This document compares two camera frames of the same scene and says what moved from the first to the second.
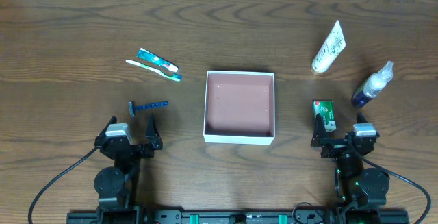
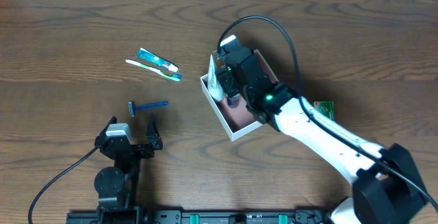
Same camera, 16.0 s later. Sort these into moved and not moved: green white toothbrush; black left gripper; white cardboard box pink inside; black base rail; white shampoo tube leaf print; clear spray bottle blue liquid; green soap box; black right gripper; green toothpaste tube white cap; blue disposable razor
Moved: white shampoo tube leaf print; white cardboard box pink inside; black right gripper; clear spray bottle blue liquid
Not moved: blue disposable razor; green soap box; green toothpaste tube white cap; black left gripper; green white toothbrush; black base rail
